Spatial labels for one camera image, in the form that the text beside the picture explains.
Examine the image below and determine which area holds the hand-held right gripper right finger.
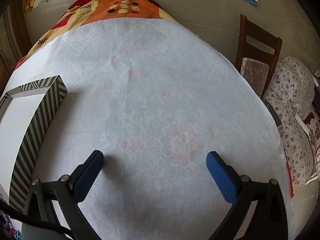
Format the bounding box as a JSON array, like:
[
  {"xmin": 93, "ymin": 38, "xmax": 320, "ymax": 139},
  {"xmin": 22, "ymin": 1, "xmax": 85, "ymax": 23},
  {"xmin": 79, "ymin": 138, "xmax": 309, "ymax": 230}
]
[{"xmin": 206, "ymin": 151, "xmax": 289, "ymax": 240}]

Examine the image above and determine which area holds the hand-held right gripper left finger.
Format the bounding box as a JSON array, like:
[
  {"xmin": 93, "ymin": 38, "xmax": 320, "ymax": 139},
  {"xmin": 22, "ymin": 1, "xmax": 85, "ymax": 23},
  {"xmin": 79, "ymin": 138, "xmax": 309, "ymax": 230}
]
[{"xmin": 26, "ymin": 150, "xmax": 105, "ymax": 240}]

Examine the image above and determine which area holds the striped green white box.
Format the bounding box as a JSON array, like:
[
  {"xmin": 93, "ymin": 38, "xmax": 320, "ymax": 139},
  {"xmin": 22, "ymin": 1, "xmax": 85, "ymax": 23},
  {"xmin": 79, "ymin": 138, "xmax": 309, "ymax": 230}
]
[{"xmin": 0, "ymin": 75, "xmax": 68, "ymax": 210}]

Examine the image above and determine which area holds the red patterned cushion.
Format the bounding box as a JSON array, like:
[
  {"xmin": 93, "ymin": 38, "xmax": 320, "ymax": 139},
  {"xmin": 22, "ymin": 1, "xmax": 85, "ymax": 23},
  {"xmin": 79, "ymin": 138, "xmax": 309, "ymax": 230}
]
[{"xmin": 304, "ymin": 112, "xmax": 320, "ymax": 155}]

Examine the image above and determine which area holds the plastic wrapped seat cushion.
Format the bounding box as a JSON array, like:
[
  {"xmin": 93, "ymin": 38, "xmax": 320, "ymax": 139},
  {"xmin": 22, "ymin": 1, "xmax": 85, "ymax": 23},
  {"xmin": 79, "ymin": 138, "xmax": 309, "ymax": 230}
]
[{"xmin": 240, "ymin": 57, "xmax": 269, "ymax": 90}]

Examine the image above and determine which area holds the floral patterned bedding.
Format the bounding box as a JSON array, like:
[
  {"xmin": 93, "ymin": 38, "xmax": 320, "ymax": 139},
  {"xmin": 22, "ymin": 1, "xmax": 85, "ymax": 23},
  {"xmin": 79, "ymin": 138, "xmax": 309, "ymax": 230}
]
[{"xmin": 261, "ymin": 56, "xmax": 320, "ymax": 187}]

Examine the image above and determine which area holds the brown wooden chair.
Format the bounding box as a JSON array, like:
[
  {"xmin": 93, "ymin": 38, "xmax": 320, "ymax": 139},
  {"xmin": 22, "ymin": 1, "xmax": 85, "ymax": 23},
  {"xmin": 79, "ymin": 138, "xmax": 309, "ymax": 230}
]
[{"xmin": 235, "ymin": 14, "xmax": 283, "ymax": 98}]

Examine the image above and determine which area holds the brown wooden door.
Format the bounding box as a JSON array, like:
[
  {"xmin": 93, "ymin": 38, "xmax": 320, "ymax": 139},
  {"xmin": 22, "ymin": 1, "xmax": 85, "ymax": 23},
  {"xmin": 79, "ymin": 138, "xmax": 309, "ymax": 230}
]
[{"xmin": 0, "ymin": 0, "xmax": 33, "ymax": 80}]

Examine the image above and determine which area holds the orange red printed blanket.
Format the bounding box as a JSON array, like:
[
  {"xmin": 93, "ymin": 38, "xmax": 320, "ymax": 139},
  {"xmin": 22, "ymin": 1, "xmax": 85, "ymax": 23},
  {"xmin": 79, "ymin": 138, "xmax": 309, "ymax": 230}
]
[{"xmin": 15, "ymin": 0, "xmax": 178, "ymax": 70}]

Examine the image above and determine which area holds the yellow red wall sticker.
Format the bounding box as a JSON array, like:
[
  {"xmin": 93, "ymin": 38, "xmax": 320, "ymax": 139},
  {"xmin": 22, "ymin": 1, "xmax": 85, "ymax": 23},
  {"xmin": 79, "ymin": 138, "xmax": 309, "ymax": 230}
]
[{"xmin": 24, "ymin": 0, "xmax": 42, "ymax": 13}]

